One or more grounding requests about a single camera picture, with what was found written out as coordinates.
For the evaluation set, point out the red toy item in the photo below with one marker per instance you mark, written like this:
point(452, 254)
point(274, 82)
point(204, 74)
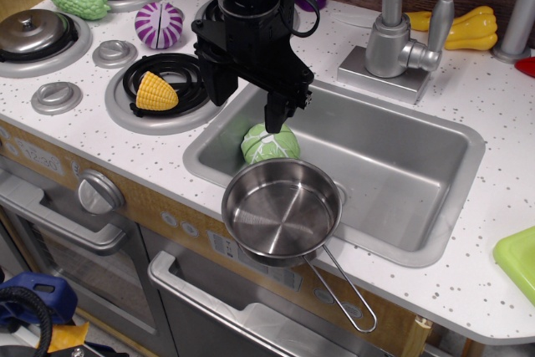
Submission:
point(526, 66)

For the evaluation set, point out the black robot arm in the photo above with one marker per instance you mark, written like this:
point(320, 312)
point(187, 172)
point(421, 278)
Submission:
point(258, 8)

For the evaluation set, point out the black rear coil burner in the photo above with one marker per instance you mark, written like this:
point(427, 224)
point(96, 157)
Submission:
point(213, 16)

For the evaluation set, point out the silver oven dial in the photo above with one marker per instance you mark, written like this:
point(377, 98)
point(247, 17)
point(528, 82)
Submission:
point(97, 194)

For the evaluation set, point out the grey post right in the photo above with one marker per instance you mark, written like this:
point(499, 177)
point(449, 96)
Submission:
point(513, 45)

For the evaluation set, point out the grey stove knob middle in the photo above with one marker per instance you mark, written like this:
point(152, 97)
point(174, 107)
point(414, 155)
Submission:
point(114, 54)

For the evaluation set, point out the silver toy sink basin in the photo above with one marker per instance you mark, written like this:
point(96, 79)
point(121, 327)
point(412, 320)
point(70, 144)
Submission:
point(403, 175)

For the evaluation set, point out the purple striped toy onion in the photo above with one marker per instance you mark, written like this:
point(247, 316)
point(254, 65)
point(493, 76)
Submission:
point(159, 25)

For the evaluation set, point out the silver dishwasher door handle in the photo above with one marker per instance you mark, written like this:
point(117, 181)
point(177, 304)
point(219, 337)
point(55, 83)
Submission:
point(215, 312)

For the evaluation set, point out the yellow toy pepper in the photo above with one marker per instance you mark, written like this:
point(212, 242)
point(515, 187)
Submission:
point(475, 30)

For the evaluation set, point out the green toy cabbage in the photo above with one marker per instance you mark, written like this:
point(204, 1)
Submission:
point(259, 145)

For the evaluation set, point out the grey stove knob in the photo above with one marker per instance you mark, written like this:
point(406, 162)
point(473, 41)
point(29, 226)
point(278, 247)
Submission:
point(56, 98)
point(114, 54)

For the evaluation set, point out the silver toy faucet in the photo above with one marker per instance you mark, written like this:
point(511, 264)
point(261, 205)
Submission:
point(394, 64)

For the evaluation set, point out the steel pot lid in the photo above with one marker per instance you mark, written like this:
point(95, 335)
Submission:
point(35, 34)

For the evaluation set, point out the blue clamp tool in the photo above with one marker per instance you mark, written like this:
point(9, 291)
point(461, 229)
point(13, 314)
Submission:
point(53, 293)

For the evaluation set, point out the yellow cloth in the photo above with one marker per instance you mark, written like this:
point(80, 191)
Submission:
point(67, 336)

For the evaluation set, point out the grey stove knob left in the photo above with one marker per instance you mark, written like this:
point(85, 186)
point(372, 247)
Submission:
point(56, 98)

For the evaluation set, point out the steel pan with wire handle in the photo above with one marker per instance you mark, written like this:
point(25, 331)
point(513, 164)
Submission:
point(282, 212)

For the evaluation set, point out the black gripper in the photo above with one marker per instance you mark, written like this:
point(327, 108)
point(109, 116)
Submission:
point(259, 51)

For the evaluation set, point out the lime green plastic plate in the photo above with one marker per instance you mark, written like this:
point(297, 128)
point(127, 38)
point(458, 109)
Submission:
point(515, 256)

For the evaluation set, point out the black coil burner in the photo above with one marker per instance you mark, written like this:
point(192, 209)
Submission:
point(213, 16)
point(181, 71)

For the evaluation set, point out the green toy bitter gourd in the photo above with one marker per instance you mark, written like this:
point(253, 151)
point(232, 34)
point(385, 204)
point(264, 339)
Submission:
point(86, 9)

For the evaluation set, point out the black front coil burner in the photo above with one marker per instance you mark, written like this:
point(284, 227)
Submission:
point(181, 71)

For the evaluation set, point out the yellow toy corn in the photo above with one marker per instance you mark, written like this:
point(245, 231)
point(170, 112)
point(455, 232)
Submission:
point(155, 94)

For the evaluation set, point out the silver oven door handle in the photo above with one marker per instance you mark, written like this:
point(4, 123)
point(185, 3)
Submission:
point(24, 199)

